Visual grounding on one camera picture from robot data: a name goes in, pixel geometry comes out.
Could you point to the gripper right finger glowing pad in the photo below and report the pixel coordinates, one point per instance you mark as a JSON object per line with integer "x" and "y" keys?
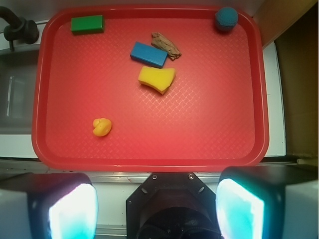
{"x": 268, "y": 202}

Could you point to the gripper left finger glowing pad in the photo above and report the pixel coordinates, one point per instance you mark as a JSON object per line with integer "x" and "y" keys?
{"x": 47, "y": 206}

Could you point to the brown wood chip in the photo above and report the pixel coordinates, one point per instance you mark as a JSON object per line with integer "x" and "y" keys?
{"x": 159, "y": 41}

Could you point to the yellow rubber duck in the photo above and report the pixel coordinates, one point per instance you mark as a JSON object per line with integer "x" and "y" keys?
{"x": 102, "y": 127}

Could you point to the red plastic tray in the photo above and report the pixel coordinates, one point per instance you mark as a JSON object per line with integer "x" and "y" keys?
{"x": 213, "y": 115}

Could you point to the grey toy sink basin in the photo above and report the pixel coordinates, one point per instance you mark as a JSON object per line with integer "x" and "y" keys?
{"x": 17, "y": 85}

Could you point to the yellow sponge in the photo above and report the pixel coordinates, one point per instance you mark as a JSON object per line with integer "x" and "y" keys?
{"x": 158, "y": 79}

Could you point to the blue rectangular block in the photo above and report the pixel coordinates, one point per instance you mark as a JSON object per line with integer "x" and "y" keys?
{"x": 148, "y": 55}

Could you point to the grey toy faucet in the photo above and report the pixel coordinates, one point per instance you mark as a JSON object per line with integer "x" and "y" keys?
{"x": 18, "y": 28}

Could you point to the brown cardboard box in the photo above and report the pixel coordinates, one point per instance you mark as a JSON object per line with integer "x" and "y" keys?
{"x": 293, "y": 26}

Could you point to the green rectangular block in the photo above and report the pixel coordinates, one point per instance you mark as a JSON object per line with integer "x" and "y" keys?
{"x": 87, "y": 24}

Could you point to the blue crocheted ball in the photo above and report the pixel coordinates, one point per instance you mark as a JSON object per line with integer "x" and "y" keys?
{"x": 226, "y": 19}

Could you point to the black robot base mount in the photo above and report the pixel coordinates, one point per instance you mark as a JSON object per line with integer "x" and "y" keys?
{"x": 172, "y": 206}

